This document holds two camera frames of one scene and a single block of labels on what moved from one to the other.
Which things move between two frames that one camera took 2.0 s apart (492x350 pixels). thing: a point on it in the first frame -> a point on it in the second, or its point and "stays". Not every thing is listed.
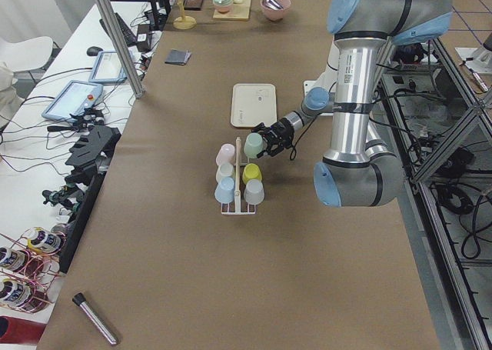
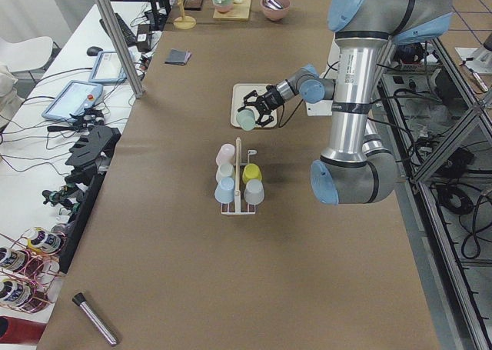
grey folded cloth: (178, 57) stays
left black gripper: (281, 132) -> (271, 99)
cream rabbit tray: (253, 104) stays
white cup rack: (237, 195) stays
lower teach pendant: (71, 98) stays
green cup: (253, 145) -> (246, 119)
